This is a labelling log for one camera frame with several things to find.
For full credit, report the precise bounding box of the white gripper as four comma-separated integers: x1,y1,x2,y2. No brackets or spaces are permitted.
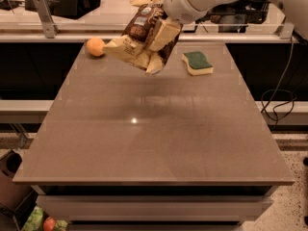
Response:
146,0,208,52

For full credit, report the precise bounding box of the brown sea salt chip bag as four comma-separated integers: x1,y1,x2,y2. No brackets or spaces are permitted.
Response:
103,0,180,74

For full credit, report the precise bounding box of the green bag below table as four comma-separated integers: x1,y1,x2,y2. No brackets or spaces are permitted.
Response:
21,206,68,231

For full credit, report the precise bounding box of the green and yellow sponge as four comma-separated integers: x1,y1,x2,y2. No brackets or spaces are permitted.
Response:
182,51,214,76

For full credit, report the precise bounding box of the orange fruit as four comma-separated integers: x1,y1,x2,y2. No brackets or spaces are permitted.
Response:
86,38,105,57

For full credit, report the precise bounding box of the black office chair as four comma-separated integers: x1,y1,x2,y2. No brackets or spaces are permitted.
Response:
196,0,270,33

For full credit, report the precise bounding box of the red tomato below table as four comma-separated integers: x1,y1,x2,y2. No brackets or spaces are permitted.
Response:
43,217,57,231

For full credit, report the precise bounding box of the left metal rail bracket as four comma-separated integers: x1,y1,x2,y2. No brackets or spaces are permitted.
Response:
32,0,58,39

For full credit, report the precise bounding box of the metal rail bracket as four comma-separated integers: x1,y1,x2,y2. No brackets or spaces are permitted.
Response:
32,0,58,39
278,21,294,39

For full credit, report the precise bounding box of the right metal rail bracket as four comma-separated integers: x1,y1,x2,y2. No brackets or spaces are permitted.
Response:
278,21,294,39

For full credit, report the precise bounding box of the black cable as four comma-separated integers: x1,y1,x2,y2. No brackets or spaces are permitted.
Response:
260,36,298,130

